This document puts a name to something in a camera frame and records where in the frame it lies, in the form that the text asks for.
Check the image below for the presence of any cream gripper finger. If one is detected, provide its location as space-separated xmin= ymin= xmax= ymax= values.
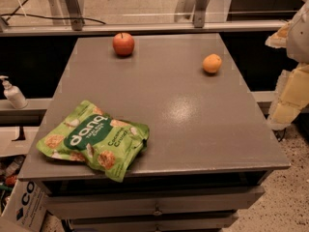
xmin=265 ymin=22 xmax=290 ymax=48
xmin=267 ymin=63 xmax=309 ymax=131

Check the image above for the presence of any orange fruit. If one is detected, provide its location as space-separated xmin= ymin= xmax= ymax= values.
xmin=203 ymin=54 xmax=222 ymax=73

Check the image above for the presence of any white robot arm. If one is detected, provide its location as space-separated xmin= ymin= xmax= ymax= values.
xmin=266 ymin=2 xmax=309 ymax=131

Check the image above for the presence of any green rice chip bag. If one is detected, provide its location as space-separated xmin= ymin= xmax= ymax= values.
xmin=37 ymin=101 xmax=150 ymax=183

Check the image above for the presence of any grey drawer cabinet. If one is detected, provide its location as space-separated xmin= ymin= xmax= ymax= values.
xmin=19 ymin=34 xmax=290 ymax=232

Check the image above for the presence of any red apple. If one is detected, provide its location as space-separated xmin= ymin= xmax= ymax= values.
xmin=113 ymin=33 xmax=135 ymax=56

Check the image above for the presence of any white pump bottle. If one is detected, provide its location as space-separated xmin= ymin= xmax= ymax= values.
xmin=0 ymin=75 xmax=28 ymax=109

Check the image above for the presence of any white cardboard box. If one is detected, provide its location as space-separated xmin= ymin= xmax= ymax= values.
xmin=0 ymin=181 xmax=46 ymax=232

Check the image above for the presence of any metal frame bracket right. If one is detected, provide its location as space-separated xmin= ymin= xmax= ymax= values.
xmin=193 ymin=0 xmax=208 ymax=28

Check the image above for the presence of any metal frame bracket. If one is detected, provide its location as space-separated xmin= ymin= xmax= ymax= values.
xmin=193 ymin=0 xmax=208 ymax=28
xmin=65 ymin=0 xmax=84 ymax=31

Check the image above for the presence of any metal frame bracket left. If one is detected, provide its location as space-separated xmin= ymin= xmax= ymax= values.
xmin=65 ymin=0 xmax=84 ymax=31

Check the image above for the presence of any black cable on floor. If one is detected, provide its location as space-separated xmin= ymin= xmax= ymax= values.
xmin=0 ymin=0 xmax=107 ymax=26

